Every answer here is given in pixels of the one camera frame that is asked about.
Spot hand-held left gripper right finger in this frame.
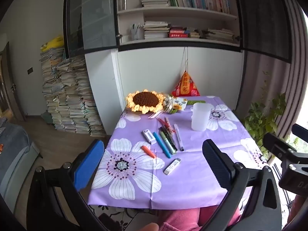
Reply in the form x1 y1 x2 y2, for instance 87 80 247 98
202 139 282 231

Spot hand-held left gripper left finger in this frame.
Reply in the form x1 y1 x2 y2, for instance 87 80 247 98
26 139 109 231

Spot orange marker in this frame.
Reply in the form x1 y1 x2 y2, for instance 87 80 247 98
141 145 158 159

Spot small stack of notebooks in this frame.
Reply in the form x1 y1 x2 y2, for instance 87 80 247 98
141 0 169 8

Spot red pyramid pillow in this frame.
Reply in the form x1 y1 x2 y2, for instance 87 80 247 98
171 70 201 97

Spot person's pink pants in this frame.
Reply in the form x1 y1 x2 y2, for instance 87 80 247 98
155 205 241 231

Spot person's left hand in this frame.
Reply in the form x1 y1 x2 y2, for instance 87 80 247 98
134 222 160 231

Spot tall pile of books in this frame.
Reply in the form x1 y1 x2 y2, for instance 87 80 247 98
39 48 107 138

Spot sunflower print card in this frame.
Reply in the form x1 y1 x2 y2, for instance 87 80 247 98
171 97 188 111

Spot light green pen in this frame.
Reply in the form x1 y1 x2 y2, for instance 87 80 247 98
159 131 174 155

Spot white ribbon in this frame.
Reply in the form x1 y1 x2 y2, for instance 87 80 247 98
148 96 177 120

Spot white bookshelf cabinet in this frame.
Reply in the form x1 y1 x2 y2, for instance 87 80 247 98
85 0 244 136

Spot green leafy plant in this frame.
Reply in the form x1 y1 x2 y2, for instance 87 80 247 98
243 72 287 160

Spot grey sofa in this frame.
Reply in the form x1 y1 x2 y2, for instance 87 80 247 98
0 116 41 208

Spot brown room door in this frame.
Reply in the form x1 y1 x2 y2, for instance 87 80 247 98
0 41 25 123

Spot black pen with silver clip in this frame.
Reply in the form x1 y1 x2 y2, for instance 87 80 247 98
166 128 179 152

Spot white desk organizer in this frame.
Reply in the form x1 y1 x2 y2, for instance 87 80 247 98
131 23 145 41

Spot white correction tape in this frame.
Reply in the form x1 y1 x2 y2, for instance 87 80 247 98
142 129 157 145

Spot stack of red books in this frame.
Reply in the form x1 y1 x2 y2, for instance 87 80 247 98
168 26 191 38

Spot thick stack of workbooks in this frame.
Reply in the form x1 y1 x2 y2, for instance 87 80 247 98
144 21 171 39

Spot messy pile of booklets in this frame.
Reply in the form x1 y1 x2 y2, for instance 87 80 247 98
188 27 236 43

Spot glass cabinet door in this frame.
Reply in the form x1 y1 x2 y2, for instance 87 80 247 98
63 0 120 59

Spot purple floral tablecloth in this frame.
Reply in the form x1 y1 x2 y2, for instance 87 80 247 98
88 96 272 209

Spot black white patterned rug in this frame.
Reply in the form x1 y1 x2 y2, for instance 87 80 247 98
91 204 166 231

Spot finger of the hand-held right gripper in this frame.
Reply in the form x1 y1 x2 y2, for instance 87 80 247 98
262 132 295 161
292 124 308 139

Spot pillow hanging string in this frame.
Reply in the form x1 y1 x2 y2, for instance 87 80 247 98
182 47 189 73

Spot row of upright books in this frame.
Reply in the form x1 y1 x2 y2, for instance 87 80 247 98
165 0 232 14

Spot translucent white cup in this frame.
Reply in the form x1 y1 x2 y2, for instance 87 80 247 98
191 102 212 132

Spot blue pen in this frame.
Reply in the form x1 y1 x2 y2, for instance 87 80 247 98
153 131 172 159

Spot white pen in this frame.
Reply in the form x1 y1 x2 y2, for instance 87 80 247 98
173 124 185 152

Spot yellow plush toy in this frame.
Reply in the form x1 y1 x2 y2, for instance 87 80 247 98
40 35 65 52

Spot crochet sunflower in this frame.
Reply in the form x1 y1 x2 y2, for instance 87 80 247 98
126 90 201 114

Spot dark cabinet door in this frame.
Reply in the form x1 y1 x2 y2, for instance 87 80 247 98
232 0 293 62

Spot white eraser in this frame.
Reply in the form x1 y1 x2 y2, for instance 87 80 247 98
164 158 181 176

